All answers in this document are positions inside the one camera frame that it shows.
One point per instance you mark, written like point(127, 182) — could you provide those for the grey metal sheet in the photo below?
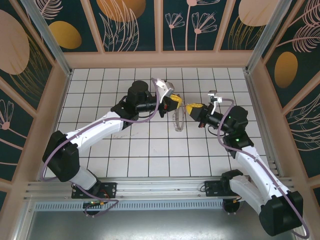
point(160, 225)

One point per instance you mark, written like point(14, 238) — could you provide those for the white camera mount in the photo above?
point(162, 87)
point(214, 107)

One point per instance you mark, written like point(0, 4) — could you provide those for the yellow power connector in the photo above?
point(237, 200)
point(102, 205)

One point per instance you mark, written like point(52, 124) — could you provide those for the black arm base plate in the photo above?
point(110, 190)
point(212, 190)

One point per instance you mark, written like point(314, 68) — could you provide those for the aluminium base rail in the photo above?
point(160, 190)

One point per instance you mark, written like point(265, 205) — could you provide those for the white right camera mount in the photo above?
point(214, 107)

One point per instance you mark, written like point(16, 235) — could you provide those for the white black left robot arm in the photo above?
point(60, 160)

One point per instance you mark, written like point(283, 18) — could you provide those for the aluminium side rail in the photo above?
point(255, 100)

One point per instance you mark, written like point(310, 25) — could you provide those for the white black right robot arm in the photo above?
point(280, 215)

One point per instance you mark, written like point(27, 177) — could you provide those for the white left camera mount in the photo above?
point(162, 87)

